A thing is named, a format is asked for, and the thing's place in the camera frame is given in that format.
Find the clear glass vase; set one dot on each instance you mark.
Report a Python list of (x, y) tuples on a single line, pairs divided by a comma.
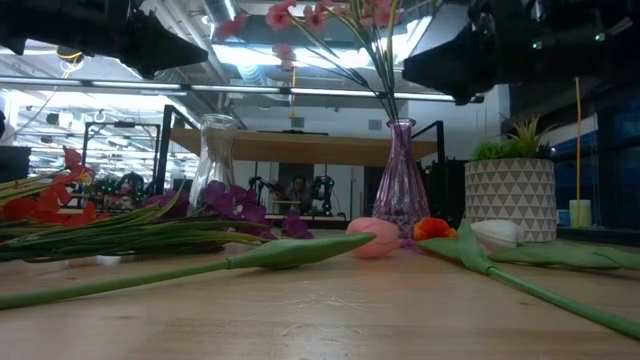
[(215, 155)]

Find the light green box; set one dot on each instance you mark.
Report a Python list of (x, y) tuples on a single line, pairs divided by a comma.
[(586, 214)]

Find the pink blossom flower spray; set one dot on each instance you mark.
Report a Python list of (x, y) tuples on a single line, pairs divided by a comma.
[(280, 15)]

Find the person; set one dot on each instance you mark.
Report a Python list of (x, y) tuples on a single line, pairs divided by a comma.
[(300, 192)]

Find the wooden shelf board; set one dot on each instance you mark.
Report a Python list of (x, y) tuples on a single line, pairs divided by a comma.
[(300, 147)]

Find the black metal shelf leg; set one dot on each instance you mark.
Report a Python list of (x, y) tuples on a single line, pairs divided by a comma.
[(440, 142), (162, 150)]

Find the pink ribbed glass vase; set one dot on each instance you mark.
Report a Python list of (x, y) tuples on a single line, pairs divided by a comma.
[(400, 195)]

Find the red artificial flower bunch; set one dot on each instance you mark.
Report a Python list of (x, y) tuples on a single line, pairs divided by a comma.
[(47, 202)]

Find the blue and white box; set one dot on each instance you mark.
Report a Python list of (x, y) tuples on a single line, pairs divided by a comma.
[(563, 218)]

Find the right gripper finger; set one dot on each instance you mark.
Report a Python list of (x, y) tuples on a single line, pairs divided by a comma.
[(460, 65)]

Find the pink artificial tulip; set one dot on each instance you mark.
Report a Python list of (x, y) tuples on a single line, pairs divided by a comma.
[(375, 237)]

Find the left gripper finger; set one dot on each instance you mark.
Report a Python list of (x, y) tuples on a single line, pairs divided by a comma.
[(160, 52)]

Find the orange artificial tulip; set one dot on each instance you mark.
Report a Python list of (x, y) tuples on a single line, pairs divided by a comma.
[(432, 228)]

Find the overhead light bar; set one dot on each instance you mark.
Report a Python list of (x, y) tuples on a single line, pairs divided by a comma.
[(235, 89)]

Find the succulent in triangle-patterned pot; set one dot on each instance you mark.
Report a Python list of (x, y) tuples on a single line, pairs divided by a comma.
[(510, 200)]

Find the white artificial tulip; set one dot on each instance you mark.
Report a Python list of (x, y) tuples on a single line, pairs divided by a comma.
[(497, 234)]

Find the purple artificial flower bunch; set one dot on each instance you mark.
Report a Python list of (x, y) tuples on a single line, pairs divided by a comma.
[(240, 205)]

